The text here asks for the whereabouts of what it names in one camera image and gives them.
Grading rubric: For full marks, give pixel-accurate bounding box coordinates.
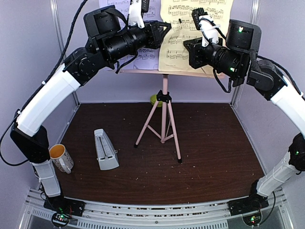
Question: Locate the yellowed sheet music paper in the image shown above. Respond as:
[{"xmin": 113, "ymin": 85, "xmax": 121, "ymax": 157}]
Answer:
[{"xmin": 159, "ymin": 0, "xmax": 233, "ymax": 74}]

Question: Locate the lavender sheet music paper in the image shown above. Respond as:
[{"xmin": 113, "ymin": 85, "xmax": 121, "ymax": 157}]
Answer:
[{"xmin": 99, "ymin": 0, "xmax": 162, "ymax": 71}]

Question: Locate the pink music stand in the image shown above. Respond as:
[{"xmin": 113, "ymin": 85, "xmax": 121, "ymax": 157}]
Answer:
[{"xmin": 119, "ymin": 18, "xmax": 227, "ymax": 164}]

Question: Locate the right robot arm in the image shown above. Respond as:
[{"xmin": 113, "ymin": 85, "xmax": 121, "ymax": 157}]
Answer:
[{"xmin": 183, "ymin": 16, "xmax": 305, "ymax": 211}]

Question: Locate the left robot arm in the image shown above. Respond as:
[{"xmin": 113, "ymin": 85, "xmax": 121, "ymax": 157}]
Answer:
[{"xmin": 6, "ymin": 0, "xmax": 171, "ymax": 212}]

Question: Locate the green bowl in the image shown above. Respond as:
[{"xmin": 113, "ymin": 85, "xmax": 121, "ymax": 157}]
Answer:
[{"xmin": 150, "ymin": 94, "xmax": 163, "ymax": 108}]

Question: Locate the grey metronome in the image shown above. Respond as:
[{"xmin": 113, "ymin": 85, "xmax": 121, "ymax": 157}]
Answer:
[{"xmin": 94, "ymin": 129, "xmax": 119, "ymax": 170}]

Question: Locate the patterned mug orange inside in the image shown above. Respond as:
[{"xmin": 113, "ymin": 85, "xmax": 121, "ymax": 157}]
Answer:
[{"xmin": 49, "ymin": 144, "xmax": 74, "ymax": 174}]

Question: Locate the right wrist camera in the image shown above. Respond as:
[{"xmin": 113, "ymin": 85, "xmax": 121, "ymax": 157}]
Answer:
[{"xmin": 192, "ymin": 8, "xmax": 226, "ymax": 47}]

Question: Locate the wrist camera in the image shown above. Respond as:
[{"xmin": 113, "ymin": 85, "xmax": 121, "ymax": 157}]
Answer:
[
  {"xmin": 192, "ymin": 8, "xmax": 226, "ymax": 47},
  {"xmin": 128, "ymin": 0, "xmax": 150, "ymax": 29}
]

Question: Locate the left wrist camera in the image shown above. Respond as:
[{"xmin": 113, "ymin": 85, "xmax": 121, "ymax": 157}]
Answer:
[{"xmin": 128, "ymin": 0, "xmax": 150, "ymax": 29}]

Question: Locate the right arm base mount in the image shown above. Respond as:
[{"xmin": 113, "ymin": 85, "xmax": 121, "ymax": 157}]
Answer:
[{"xmin": 228, "ymin": 196, "xmax": 269, "ymax": 216}]

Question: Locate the aluminium front rail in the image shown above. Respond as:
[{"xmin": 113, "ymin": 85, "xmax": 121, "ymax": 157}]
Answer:
[{"xmin": 23, "ymin": 188, "xmax": 286, "ymax": 229}]

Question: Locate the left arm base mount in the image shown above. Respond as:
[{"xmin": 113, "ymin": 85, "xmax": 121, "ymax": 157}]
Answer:
[{"xmin": 43, "ymin": 199, "xmax": 85, "ymax": 217}]

